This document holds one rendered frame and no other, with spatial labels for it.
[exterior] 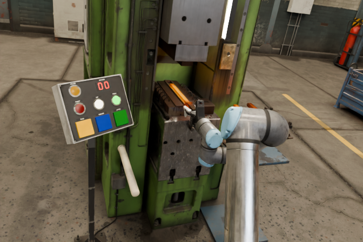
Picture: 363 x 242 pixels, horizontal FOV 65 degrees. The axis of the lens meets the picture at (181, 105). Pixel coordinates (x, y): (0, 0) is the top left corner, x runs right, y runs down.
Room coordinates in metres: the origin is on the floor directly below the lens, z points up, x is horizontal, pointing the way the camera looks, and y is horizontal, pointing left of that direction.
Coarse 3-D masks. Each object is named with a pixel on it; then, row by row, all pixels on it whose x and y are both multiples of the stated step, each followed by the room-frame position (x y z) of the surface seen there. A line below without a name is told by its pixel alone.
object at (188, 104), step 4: (172, 84) 1.90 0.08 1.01; (172, 88) 1.86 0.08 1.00; (176, 88) 1.84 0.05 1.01; (176, 92) 1.79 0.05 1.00; (180, 92) 1.77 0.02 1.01; (180, 96) 1.71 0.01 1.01; (184, 96) 1.72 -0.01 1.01; (184, 100) 1.65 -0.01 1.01; (188, 100) 1.65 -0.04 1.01; (188, 104) 1.59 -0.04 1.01; (192, 104) 1.60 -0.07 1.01; (192, 108) 1.54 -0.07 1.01
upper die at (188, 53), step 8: (160, 40) 1.84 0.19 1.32; (168, 48) 1.69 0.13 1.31; (176, 48) 1.58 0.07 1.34; (184, 48) 1.60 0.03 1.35; (192, 48) 1.62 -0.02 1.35; (200, 48) 1.64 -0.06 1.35; (208, 48) 1.66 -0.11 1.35; (176, 56) 1.58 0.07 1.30; (184, 56) 1.60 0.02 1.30; (192, 56) 1.62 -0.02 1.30; (200, 56) 1.64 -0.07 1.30
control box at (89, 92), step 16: (80, 80) 1.26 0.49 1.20; (96, 80) 1.32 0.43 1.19; (112, 80) 1.38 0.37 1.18; (64, 96) 1.17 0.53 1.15; (80, 96) 1.22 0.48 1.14; (96, 96) 1.27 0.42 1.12; (112, 96) 1.33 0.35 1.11; (64, 112) 1.14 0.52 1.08; (96, 112) 1.23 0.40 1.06; (128, 112) 1.35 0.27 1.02; (64, 128) 1.14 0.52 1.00; (96, 128) 1.19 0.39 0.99; (112, 128) 1.25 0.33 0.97
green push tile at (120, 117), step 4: (112, 112) 1.30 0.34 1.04; (116, 112) 1.30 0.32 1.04; (120, 112) 1.31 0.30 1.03; (124, 112) 1.33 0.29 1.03; (116, 116) 1.29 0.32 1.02; (120, 116) 1.30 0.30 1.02; (124, 116) 1.32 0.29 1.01; (116, 120) 1.28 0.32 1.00; (120, 120) 1.29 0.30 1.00; (124, 120) 1.31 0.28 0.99; (128, 120) 1.32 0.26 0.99; (116, 124) 1.27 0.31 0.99; (120, 124) 1.28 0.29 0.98
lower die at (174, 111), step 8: (176, 80) 2.04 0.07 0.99; (168, 88) 1.86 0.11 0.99; (160, 96) 1.73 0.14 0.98; (168, 96) 1.73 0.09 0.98; (176, 96) 1.74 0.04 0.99; (168, 104) 1.62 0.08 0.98; (176, 104) 1.61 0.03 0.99; (184, 104) 1.62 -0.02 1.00; (168, 112) 1.58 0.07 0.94; (176, 112) 1.60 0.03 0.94
